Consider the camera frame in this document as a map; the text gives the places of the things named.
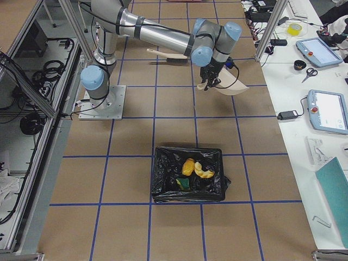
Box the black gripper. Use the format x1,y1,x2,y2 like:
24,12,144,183
200,58,226,91

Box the white plastic dustpan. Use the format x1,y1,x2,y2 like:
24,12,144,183
197,67,249,96

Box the white hand brush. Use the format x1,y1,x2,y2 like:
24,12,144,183
146,48,188,64

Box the pale curved bread piece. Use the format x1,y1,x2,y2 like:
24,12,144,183
194,161,215,179

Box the yellow green sponge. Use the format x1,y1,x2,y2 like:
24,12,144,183
176,178,190,191

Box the yellow potato-shaped lump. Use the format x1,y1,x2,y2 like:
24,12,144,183
182,158,195,176

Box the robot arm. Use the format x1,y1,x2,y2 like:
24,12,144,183
80,1,242,95

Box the right black bag-lined bin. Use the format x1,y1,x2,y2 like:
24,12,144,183
151,146,231,202

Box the black power brick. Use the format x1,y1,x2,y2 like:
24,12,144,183
277,110,299,120

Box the yellow tape roll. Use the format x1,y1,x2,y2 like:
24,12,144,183
287,23,302,36

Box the black scissors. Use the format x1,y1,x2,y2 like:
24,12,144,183
301,67,318,83

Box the blue teach pendant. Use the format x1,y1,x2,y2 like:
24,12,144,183
296,38,343,67
307,90,347,135

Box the clear plastic package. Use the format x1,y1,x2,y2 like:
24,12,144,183
304,136,333,165

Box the teal notebook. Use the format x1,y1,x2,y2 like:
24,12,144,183
315,157,347,248

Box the metal hex key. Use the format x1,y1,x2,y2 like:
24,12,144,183
312,215,332,228

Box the white crumpled cloth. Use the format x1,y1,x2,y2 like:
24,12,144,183
1,169,20,204

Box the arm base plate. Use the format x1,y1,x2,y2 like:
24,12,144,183
78,85,127,120

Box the aluminium frame post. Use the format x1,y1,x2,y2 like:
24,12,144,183
255,0,288,61

